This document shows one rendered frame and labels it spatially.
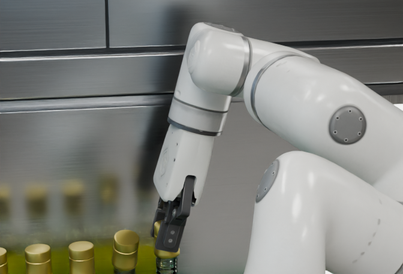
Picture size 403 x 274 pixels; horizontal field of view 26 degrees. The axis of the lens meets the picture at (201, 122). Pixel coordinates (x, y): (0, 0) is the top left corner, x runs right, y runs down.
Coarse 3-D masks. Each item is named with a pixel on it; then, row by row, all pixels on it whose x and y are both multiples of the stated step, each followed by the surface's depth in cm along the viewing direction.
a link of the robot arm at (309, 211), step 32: (288, 160) 72; (320, 160) 73; (288, 192) 70; (320, 192) 70; (352, 192) 72; (256, 224) 71; (288, 224) 68; (320, 224) 69; (352, 224) 72; (384, 224) 73; (256, 256) 70; (288, 256) 68; (320, 256) 68; (352, 256) 73; (384, 256) 74
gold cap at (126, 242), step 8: (120, 232) 117; (128, 232) 117; (120, 240) 116; (128, 240) 116; (136, 240) 116; (120, 248) 116; (128, 248) 115; (136, 248) 116; (112, 256) 118; (120, 256) 116; (128, 256) 116; (136, 256) 117; (112, 264) 118; (120, 264) 117; (128, 264) 117; (136, 264) 118
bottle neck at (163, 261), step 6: (156, 258) 120; (162, 258) 118; (168, 258) 118; (174, 258) 119; (156, 264) 120; (162, 264) 119; (168, 264) 119; (174, 264) 119; (156, 270) 120; (162, 270) 119; (168, 270) 119; (174, 270) 119
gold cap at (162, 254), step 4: (160, 220) 120; (156, 224) 118; (156, 228) 118; (156, 232) 118; (156, 236) 118; (156, 252) 118; (160, 252) 118; (164, 252) 118; (168, 252) 118; (172, 252) 118; (176, 252) 118; (156, 256) 119; (160, 256) 118; (164, 256) 118; (168, 256) 118; (172, 256) 118; (176, 256) 119
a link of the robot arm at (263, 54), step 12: (252, 48) 104; (264, 48) 105; (276, 48) 106; (288, 48) 107; (252, 60) 104; (264, 60) 91; (276, 60) 89; (312, 60) 97; (252, 72) 91; (252, 84) 90; (240, 96) 106; (252, 96) 90; (252, 108) 90
